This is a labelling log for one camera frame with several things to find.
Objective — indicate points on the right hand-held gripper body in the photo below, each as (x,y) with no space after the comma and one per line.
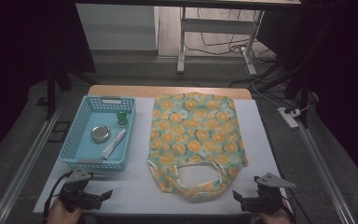
(264,200)

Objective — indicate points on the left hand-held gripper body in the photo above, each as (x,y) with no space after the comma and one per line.
(74,194)

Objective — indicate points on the light blue plastic basket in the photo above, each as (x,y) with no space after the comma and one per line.
(87,151)

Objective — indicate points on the white tube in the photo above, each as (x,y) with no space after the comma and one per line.
(114,143)

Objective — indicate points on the round silver tin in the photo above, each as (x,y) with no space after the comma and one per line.
(100,133)

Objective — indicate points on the orange fruit print bag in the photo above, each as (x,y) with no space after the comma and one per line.
(195,133)

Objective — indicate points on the small green bottle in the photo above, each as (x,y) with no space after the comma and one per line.
(121,117)

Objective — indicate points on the person's right hand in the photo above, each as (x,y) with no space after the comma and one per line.
(278,217)

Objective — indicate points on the person's left hand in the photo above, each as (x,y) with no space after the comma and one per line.
(62,214)

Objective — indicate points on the white power strip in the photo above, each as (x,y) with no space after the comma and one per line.
(287,118)

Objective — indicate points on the black stand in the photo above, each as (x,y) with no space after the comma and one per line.
(51,93)
(304,93)

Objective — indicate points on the black curtain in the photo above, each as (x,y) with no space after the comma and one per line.
(354,93)
(12,62)

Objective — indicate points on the white cabinet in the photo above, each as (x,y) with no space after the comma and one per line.
(118,28)

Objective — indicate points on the white standing desk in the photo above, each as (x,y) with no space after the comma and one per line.
(217,26)

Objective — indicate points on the aluminium rail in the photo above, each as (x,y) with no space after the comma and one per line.
(24,168)
(323,174)

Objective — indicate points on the black floor bracket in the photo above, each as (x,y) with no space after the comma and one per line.
(59,132)

